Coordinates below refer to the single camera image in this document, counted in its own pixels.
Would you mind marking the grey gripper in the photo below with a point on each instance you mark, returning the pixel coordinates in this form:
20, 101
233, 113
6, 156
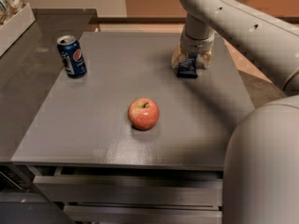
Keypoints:
196, 46

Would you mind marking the dark blue rxbar wrapper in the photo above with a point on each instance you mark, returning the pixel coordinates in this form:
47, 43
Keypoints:
187, 68

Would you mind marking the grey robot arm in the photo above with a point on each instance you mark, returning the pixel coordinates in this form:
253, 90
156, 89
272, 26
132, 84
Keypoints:
261, 168

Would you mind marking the red apple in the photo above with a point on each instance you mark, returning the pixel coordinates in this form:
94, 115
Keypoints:
143, 113

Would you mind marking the blue pepsi can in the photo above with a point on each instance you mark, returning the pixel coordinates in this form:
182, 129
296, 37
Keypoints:
72, 57

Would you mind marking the grey upper drawer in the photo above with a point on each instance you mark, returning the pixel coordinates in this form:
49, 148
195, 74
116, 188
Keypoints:
133, 186

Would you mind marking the grey drawer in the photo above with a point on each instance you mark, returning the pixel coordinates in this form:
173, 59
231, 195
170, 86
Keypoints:
130, 215
133, 186

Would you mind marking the white snack box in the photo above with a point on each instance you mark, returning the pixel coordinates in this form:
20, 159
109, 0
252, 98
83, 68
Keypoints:
15, 27

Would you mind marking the snack bags in box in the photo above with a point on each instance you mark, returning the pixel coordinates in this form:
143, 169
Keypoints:
8, 8

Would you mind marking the grey lower drawer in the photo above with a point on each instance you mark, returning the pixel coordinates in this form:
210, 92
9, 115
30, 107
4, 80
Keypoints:
130, 215

